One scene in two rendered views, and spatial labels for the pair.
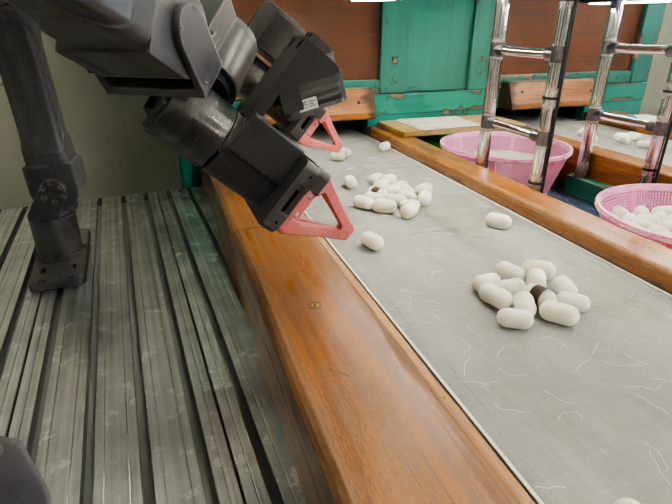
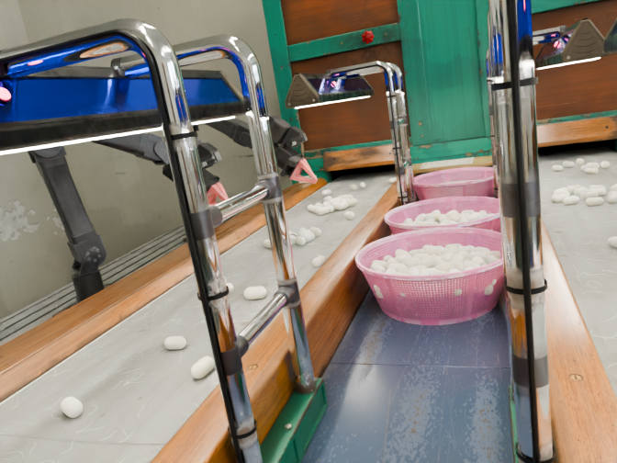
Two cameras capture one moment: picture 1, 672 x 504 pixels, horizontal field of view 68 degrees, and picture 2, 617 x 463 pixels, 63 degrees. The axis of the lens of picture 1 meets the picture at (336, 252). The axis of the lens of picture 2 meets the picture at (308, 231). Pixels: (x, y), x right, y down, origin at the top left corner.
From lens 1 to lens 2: 103 cm
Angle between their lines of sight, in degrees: 39
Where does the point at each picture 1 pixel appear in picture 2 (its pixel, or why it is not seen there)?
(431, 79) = (453, 132)
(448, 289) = not seen: hidden behind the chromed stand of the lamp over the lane
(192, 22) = (160, 146)
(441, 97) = (462, 144)
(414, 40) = (434, 108)
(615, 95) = not seen: outside the picture
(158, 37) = (147, 152)
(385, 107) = (418, 154)
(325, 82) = (207, 156)
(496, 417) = not seen: hidden behind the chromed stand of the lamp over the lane
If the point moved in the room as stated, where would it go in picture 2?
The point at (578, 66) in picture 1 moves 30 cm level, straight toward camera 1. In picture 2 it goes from (602, 107) to (539, 121)
